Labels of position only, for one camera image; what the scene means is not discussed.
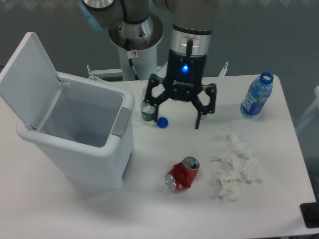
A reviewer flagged black device at edge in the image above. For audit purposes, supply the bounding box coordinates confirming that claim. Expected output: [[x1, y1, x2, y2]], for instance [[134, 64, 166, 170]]
[[300, 202, 319, 229]]

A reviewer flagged white plastic trash can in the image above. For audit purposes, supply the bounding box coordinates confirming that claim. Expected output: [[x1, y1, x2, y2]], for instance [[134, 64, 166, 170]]
[[0, 32, 135, 189]]

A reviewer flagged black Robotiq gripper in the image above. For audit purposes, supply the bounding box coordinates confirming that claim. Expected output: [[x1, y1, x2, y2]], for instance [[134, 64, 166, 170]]
[[145, 50, 217, 129]]

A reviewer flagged blue plastic water bottle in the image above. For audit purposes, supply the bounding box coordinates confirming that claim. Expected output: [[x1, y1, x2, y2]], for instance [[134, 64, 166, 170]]
[[240, 71, 274, 118]]

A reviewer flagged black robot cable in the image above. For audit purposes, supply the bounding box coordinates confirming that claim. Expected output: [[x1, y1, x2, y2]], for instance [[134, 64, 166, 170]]
[[126, 38, 140, 81]]

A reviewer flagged crumpled white tissue paper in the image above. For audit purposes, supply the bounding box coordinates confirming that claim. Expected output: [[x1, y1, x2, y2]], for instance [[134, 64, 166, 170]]
[[211, 131, 262, 203]]

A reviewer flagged blue bottle cap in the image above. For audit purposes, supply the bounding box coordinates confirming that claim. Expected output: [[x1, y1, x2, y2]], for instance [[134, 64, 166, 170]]
[[157, 117, 169, 129]]

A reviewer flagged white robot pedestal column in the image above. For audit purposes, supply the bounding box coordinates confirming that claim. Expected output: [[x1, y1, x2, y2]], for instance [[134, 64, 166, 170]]
[[117, 46, 158, 81]]

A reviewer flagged crushed red soda can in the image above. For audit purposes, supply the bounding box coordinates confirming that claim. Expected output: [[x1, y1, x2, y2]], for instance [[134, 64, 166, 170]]
[[164, 156, 200, 192]]

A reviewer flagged white metal base frame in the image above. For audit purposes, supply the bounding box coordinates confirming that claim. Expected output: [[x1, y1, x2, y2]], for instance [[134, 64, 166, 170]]
[[86, 61, 230, 81]]

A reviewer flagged white bottle cap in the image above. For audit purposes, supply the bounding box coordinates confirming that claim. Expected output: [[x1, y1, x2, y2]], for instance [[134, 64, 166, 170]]
[[132, 114, 142, 121]]

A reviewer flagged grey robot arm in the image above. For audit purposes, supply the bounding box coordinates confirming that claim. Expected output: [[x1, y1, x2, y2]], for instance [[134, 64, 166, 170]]
[[79, 0, 218, 117]]

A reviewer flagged clear green-label plastic bottle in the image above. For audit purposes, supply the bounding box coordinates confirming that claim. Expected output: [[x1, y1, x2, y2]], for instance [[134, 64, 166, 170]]
[[140, 87, 156, 127]]

